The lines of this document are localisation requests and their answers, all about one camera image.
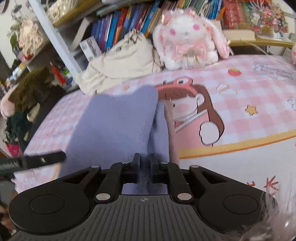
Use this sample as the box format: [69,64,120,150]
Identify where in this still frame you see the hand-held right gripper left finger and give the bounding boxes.
[77,153,141,204]

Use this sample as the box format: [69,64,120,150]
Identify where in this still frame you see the dark green cloth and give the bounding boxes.
[4,112,31,145]

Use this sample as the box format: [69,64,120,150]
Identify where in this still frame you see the olive brown garment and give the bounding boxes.
[9,67,56,113]

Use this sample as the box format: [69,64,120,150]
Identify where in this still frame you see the pink checked cartoon mat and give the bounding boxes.
[14,54,296,204]

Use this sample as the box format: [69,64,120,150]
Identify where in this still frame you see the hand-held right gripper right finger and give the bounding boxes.
[149,153,214,204]

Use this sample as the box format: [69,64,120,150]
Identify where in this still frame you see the white and wood bookshelf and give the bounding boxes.
[0,0,296,93]

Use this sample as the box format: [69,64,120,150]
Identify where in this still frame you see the fluffy pale clothing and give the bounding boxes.
[239,175,296,241]

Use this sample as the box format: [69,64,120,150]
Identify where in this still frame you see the purple and tan sweater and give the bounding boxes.
[59,85,180,195]

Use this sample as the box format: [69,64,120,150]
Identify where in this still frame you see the colourful paper ornament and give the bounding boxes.
[253,3,289,39]

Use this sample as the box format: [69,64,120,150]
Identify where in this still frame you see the cream garment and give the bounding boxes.
[76,30,163,96]

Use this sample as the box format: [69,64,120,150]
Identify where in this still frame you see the row of colourful books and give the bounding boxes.
[91,0,223,54]

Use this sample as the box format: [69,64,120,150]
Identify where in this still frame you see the red patterned box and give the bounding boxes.
[221,0,256,29]

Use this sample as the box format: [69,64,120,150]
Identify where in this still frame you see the white and pink bunny plush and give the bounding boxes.
[152,7,232,70]

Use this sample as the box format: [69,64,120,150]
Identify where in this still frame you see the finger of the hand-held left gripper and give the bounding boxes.
[0,151,67,179]

